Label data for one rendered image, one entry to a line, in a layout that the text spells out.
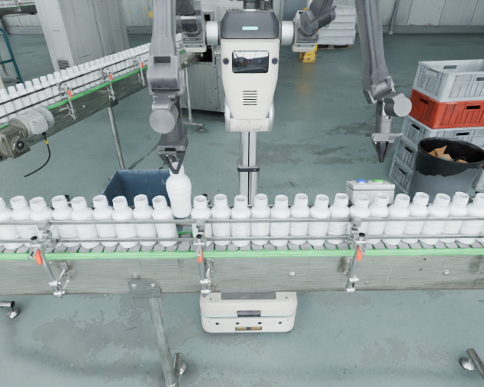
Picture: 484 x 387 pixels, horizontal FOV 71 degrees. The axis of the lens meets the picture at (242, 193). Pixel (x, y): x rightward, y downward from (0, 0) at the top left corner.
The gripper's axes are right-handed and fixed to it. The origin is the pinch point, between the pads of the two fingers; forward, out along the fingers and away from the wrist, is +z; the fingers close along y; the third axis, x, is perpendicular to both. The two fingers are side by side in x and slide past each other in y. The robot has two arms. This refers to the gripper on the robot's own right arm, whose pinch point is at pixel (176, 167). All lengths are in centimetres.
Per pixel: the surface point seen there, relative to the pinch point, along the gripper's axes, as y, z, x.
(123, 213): 2.3, 13.5, -16.6
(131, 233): 2.7, 21.1, -15.4
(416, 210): 2, 14, 70
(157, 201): -0.6, 11.6, -6.9
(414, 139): -187, 78, 172
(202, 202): 2.1, 10.1, 6.6
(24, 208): 0.5, 12.8, -45.6
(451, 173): -120, 73, 167
